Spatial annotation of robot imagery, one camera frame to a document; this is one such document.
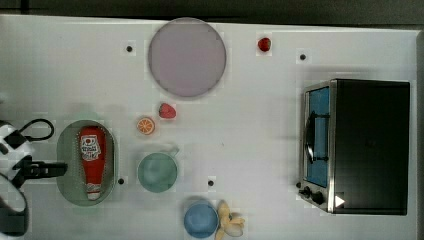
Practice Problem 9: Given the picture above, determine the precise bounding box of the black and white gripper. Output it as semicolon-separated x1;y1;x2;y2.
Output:
0;121;68;188

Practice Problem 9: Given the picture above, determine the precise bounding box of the red plush ketchup bottle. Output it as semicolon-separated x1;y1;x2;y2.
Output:
79;126;106;201

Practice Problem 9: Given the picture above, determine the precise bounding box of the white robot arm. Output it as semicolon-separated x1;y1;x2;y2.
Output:
0;119;68;237

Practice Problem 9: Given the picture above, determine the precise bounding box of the orange slice toy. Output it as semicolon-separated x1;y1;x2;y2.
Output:
137;117;156;135

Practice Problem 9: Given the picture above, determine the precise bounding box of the green mug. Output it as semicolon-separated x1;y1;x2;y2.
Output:
137;147;179;193

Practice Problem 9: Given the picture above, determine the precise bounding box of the red strawberry near orange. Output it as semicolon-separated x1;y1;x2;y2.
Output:
158;103;177;119

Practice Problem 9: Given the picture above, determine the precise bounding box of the blue bowl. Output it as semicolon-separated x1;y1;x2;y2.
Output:
184;201;219;239

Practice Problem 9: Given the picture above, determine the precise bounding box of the round grey plate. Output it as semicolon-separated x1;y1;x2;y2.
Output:
148;18;227;98

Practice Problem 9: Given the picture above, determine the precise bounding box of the peeled banana toy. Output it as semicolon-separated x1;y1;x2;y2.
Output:
215;200;245;240

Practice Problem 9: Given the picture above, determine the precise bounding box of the black toaster oven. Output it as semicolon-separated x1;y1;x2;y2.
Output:
296;78;411;216

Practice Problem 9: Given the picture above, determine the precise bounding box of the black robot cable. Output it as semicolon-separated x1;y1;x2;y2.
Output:
19;118;56;142

